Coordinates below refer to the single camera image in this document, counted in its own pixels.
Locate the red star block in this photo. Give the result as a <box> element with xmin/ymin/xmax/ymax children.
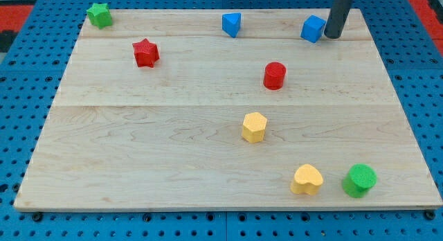
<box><xmin>132</xmin><ymin>38</ymin><xmax>160</xmax><ymax>68</ymax></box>

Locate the green star block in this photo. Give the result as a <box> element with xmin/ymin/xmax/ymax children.
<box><xmin>87</xmin><ymin>3</ymin><xmax>113</xmax><ymax>29</ymax></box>

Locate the yellow hexagon block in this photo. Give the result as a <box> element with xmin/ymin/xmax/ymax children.
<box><xmin>242</xmin><ymin>112</ymin><xmax>267</xmax><ymax>143</ymax></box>

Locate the light wooden board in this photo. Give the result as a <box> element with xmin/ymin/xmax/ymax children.
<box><xmin>14</xmin><ymin>9</ymin><xmax>442</xmax><ymax>213</ymax></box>

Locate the red cylinder block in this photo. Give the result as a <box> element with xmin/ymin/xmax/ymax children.
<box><xmin>263</xmin><ymin>62</ymin><xmax>287</xmax><ymax>90</ymax></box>

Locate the blue triangle block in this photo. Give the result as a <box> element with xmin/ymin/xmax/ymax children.
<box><xmin>221</xmin><ymin>12</ymin><xmax>242</xmax><ymax>38</ymax></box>

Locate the yellow heart block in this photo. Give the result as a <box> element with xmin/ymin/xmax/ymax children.
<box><xmin>290</xmin><ymin>164</ymin><xmax>324</xmax><ymax>195</ymax></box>

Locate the blue cube block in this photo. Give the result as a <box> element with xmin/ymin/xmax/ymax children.
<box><xmin>300</xmin><ymin>15</ymin><xmax>326</xmax><ymax>43</ymax></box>

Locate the green cylinder block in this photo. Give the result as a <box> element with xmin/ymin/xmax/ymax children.
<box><xmin>342</xmin><ymin>163</ymin><xmax>377</xmax><ymax>198</ymax></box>

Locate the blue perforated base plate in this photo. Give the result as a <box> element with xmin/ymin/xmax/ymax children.
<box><xmin>1</xmin><ymin>0</ymin><xmax>442</xmax><ymax>240</ymax></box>

